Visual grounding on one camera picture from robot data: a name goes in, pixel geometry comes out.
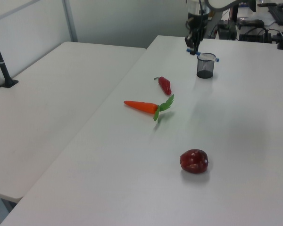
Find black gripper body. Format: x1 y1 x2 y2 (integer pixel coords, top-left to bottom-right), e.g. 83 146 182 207
185 14 208 47

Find orange toy carrot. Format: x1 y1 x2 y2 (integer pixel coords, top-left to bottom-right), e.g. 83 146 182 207
123 94 175 124

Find dark red toy apple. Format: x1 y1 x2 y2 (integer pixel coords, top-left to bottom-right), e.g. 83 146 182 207
179 148 210 175

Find black pole with clamp base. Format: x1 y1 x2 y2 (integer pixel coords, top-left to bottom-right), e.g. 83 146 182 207
0 23 19 89

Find black handheld controller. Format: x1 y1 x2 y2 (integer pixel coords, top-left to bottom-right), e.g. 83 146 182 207
237 18 265 31

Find black flat device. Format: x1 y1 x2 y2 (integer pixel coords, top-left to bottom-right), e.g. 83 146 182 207
238 29 283 44

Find white side table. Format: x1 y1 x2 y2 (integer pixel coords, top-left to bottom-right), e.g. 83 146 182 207
0 41 147 203

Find black electronics box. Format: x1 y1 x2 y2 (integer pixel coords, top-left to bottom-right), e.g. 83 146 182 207
217 19 238 41

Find red toy chili pepper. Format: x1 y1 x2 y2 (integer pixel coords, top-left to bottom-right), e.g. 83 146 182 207
153 76 173 96

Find black mesh pen cup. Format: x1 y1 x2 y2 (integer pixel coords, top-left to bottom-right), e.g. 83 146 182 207
196 52 216 79

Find blue white marker pen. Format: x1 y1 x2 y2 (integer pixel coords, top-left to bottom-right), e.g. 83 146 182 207
186 48 220 63

